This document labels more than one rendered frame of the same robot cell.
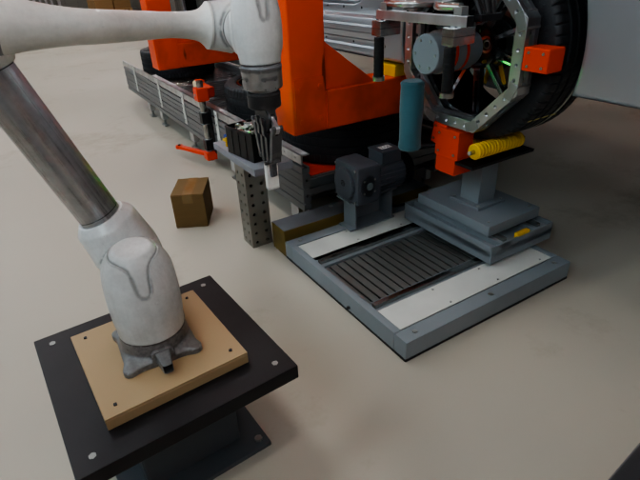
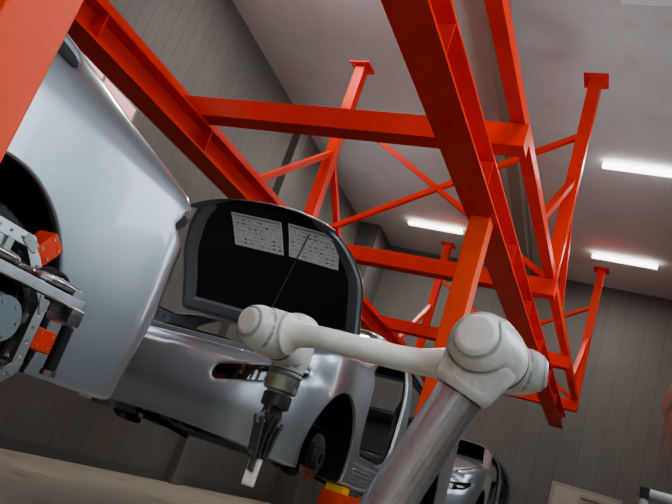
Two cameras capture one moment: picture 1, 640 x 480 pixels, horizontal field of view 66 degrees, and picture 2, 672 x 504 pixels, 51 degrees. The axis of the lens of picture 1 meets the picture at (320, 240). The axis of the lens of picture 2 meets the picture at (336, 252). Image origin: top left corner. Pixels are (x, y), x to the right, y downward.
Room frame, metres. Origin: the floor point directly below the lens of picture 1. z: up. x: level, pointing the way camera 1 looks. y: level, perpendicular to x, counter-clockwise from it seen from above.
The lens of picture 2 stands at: (2.12, 1.68, 0.71)
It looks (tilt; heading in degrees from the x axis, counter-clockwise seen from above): 17 degrees up; 237
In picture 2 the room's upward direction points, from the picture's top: 19 degrees clockwise
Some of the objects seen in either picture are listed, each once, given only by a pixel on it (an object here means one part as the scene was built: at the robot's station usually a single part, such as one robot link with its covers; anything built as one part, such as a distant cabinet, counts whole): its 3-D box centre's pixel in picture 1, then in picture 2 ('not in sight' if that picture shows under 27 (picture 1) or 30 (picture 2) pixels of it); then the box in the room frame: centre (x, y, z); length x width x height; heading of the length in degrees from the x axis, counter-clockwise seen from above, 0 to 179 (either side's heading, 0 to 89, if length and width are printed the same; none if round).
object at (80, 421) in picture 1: (170, 395); not in sight; (0.94, 0.41, 0.15); 0.50 x 0.50 x 0.30; 34
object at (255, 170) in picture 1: (250, 153); not in sight; (2.00, 0.28, 0.44); 0.43 x 0.17 x 0.03; 31
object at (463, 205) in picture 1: (479, 178); not in sight; (1.89, -0.67, 0.32); 0.40 x 0.30 x 0.28; 31
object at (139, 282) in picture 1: (141, 285); not in sight; (0.95, 0.42, 0.50); 0.18 x 0.16 x 0.22; 25
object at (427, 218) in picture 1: (474, 219); not in sight; (1.89, -0.67, 0.13); 0.50 x 0.36 x 0.10; 31
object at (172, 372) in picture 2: not in sight; (319, 390); (-1.80, -3.82, 1.49); 4.95 x 1.86 x 1.59; 31
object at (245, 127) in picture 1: (252, 138); not in sight; (1.96, 0.25, 0.51); 0.20 x 0.14 x 0.13; 39
